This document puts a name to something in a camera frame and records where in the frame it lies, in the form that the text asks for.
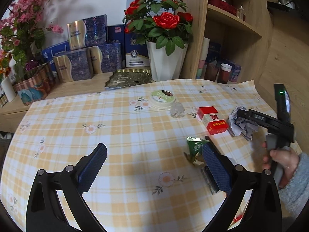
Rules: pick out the green yogurt cup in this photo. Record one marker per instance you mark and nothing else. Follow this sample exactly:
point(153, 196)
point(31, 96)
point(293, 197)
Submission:
point(162, 99)

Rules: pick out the white geometric vase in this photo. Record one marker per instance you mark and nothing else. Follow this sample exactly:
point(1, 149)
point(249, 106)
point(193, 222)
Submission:
point(163, 67)

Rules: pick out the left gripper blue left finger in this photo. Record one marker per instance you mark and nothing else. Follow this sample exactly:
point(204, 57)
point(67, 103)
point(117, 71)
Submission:
point(89, 166)

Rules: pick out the low wooden cabinet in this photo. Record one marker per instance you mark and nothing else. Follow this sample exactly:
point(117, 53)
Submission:
point(13, 112)

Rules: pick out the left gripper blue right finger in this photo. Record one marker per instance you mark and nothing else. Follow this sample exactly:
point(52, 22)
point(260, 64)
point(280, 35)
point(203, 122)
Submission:
point(217, 167)

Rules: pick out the person's right hand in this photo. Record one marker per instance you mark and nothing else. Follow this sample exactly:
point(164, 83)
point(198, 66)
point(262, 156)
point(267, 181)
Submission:
point(288, 159)

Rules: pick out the right grey fleece forearm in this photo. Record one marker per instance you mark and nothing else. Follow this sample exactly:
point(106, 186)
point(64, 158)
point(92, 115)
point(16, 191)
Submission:
point(295, 194)

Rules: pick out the gold blue gift box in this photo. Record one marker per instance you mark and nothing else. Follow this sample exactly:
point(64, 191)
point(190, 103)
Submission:
point(87, 32)

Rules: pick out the black small packet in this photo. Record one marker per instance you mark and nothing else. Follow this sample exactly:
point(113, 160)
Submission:
point(209, 179)

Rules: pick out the plaid yellow tablecloth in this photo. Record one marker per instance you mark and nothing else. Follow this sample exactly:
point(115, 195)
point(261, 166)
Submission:
point(146, 183)

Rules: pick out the red cigarette pack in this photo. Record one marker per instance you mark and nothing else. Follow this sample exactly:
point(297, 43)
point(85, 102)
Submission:
point(212, 120)

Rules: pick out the red paper cup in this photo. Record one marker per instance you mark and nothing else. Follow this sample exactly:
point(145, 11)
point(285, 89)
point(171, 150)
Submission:
point(224, 73)

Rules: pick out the striped tin flower box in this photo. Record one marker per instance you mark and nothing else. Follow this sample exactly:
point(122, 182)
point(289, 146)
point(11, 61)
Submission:
point(37, 87)

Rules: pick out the stack of pastel cups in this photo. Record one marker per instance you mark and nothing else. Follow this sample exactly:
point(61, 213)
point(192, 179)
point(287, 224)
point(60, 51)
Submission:
point(203, 56)

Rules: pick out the wooden shelf unit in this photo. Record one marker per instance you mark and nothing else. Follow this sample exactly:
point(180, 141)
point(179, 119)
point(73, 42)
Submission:
point(246, 42)

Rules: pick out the gold embossed tray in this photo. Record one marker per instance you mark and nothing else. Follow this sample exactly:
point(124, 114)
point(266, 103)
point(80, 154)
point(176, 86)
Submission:
point(124, 78)

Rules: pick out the green candy wrapper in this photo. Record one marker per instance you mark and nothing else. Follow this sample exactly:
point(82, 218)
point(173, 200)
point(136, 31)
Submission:
point(195, 146)

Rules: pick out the white slim vase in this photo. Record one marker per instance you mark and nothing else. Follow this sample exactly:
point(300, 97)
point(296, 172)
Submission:
point(8, 89)

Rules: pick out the pink cherry blossom bouquet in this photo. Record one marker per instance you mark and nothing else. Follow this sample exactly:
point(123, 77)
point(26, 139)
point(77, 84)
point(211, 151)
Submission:
point(21, 31)

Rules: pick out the white grey paper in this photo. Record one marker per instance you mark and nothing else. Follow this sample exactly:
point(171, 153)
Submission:
point(240, 126)

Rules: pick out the red rose bouquet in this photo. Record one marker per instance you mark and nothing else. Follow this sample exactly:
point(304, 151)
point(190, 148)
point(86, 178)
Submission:
point(163, 22)

